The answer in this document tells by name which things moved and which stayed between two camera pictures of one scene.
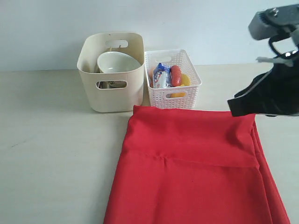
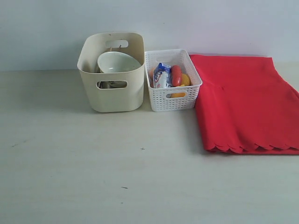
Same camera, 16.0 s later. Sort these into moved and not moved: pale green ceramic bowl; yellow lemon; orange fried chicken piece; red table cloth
Moved: red table cloth
Not moved: yellow lemon; pale green ceramic bowl; orange fried chicken piece
